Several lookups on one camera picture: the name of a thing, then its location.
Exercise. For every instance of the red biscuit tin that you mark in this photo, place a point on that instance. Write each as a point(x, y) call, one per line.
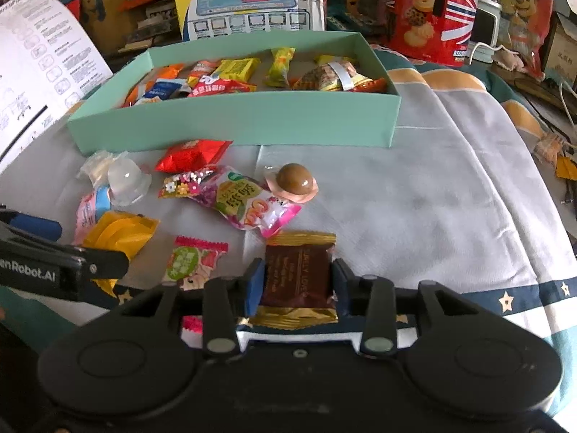
point(428, 9)

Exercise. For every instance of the red white-print packet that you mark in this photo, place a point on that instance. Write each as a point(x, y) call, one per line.
point(221, 88)

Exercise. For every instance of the printed instruction sheet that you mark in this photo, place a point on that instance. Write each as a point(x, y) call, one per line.
point(36, 67)

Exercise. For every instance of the red foil packet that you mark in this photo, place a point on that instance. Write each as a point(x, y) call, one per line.
point(194, 155)

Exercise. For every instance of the yellow paper tags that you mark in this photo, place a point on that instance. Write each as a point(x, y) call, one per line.
point(565, 167)

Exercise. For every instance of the toy tablet box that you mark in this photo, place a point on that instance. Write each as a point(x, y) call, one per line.
point(252, 0)

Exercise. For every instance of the cartoon dog bag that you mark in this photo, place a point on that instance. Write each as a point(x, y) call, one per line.
point(525, 9)

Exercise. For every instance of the brown gold-edged chocolate packet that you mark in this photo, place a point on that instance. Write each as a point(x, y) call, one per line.
point(297, 279)

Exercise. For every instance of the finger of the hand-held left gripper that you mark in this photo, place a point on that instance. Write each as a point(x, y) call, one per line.
point(31, 225)
point(108, 264)

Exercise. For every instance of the clear jelly cup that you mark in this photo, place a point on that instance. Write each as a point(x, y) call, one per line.
point(128, 180)

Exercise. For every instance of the orange silver-seam packet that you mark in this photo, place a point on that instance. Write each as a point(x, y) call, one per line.
point(169, 72)

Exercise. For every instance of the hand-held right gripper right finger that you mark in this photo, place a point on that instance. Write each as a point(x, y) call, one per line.
point(341, 288)

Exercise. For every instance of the flower print candy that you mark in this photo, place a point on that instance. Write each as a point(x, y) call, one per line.
point(185, 185)

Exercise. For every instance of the white and blue snack packet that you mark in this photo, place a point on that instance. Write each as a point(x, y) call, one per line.
point(160, 90)

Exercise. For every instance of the white electric appliance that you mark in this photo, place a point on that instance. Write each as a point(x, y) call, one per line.
point(487, 27)

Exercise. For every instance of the mint green cardboard box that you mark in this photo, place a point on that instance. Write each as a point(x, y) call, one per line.
point(225, 121)

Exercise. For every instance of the pink small packet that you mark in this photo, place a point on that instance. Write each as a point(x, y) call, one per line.
point(92, 209)

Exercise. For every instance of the printed blanket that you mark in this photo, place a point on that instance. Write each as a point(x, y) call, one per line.
point(450, 189)

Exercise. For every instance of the clear small wrapper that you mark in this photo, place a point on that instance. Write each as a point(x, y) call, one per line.
point(97, 164)

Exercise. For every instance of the long yellow snack packet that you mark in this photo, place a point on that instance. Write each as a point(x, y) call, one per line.
point(279, 65)

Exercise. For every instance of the beige cracker packet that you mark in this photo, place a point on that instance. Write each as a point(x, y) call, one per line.
point(338, 76)

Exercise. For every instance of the pink gummy packet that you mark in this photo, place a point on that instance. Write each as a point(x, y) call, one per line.
point(243, 203)

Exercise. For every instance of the yellow blue-label packet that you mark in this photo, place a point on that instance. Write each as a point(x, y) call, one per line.
point(236, 70)

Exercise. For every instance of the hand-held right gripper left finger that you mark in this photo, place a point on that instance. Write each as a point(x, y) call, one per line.
point(254, 288)

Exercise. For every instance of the brown labelled carton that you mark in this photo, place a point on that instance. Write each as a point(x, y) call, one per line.
point(561, 45)

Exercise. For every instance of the cardboard box with blue print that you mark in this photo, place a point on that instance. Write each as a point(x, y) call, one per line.
point(90, 4)

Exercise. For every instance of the strawberry candy packet green label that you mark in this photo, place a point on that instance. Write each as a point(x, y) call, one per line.
point(194, 261)

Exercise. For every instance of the stack of books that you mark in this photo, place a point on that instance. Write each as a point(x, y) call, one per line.
point(148, 31)

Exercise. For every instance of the chocolate pudding cup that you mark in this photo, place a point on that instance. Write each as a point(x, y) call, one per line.
point(293, 182)

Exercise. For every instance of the orange green-label snack packet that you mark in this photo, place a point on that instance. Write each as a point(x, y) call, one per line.
point(203, 67)

